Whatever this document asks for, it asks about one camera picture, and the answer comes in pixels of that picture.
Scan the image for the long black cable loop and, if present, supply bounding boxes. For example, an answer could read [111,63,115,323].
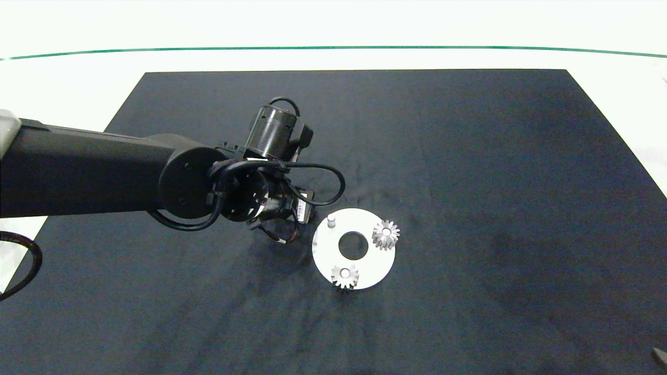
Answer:
[211,160,346,207]

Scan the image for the dark rectangular mat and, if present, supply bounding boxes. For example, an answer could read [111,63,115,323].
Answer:
[0,69,667,375]

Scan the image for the black cable loop under arm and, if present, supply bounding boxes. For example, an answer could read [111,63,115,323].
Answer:
[147,172,230,232]

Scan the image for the small steel gear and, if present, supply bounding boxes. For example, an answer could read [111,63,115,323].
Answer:
[372,219,401,252]
[331,263,360,291]

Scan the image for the short black cable on motor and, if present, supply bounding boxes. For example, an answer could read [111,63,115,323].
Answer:
[268,96,302,118]

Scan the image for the small cable loop white tag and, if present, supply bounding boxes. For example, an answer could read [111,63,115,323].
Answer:
[260,221,302,246]

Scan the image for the thick black hanging cable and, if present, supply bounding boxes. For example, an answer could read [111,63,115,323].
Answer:
[0,231,43,302]

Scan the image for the round white plate with pins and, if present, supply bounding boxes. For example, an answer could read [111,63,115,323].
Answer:
[312,208,396,290]

